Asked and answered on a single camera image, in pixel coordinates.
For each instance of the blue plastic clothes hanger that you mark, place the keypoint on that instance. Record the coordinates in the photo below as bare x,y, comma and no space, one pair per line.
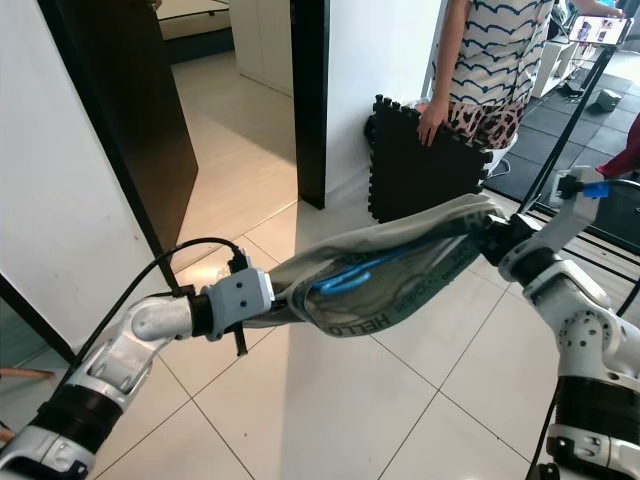
335,287

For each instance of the grey printed shirt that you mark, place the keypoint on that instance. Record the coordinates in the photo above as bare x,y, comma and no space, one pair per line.
430,250

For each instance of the person's right forearm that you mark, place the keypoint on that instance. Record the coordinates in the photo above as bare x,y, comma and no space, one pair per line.
448,50

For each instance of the person's left hand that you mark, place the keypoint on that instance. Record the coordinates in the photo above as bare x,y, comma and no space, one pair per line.
603,9

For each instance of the wooden furniture leg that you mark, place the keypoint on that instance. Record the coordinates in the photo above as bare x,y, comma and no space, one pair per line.
25,373

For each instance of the small grey box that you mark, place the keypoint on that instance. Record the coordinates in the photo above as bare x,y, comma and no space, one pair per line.
607,99

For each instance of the black smartphone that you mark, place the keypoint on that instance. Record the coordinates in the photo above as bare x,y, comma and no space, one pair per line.
600,30

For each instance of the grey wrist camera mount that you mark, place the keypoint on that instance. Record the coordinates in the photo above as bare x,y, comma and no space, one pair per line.
570,215
245,295

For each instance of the black foam mat tile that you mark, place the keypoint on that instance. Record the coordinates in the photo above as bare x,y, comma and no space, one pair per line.
420,180

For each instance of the black door frame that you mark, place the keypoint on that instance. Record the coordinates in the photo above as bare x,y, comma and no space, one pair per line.
310,100

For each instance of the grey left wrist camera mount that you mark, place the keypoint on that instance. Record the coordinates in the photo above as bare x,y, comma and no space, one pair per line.
245,295

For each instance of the person in patterned dress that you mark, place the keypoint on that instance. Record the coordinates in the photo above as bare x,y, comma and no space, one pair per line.
505,55

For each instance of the black metal clothes rack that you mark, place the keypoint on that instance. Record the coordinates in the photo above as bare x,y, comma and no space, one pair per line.
570,123

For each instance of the white wardrobe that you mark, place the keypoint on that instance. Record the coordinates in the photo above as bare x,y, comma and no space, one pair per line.
260,45

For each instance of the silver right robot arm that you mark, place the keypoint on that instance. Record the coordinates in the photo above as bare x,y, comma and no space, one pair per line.
585,340

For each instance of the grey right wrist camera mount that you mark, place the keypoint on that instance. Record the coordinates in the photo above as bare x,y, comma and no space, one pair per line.
570,215

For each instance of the person's right hand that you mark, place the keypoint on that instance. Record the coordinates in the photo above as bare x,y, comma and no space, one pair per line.
432,122

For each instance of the dark wooden door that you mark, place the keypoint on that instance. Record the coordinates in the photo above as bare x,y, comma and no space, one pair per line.
130,120

